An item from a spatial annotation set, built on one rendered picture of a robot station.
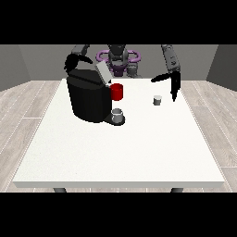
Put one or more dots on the small grey cup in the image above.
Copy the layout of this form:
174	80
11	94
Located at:
117	115

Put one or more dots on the small grey coffee pod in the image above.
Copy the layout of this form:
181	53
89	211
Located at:
157	100

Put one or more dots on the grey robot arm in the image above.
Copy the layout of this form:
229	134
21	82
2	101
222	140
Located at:
171	58
79	49

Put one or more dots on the grey robot trunk purple rings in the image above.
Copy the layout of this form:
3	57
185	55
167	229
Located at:
117	58

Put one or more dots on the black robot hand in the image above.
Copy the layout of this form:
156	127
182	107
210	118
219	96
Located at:
174	81
72	61

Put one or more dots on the red pod holder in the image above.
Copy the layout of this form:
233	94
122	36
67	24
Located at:
116	91

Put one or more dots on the dark table leg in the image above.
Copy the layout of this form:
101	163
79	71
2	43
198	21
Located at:
177	189
59	189

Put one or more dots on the pale grey machine lid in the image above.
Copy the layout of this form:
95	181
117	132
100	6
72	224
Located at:
104	71

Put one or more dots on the black coffee machine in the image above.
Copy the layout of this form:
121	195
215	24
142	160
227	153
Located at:
89	97

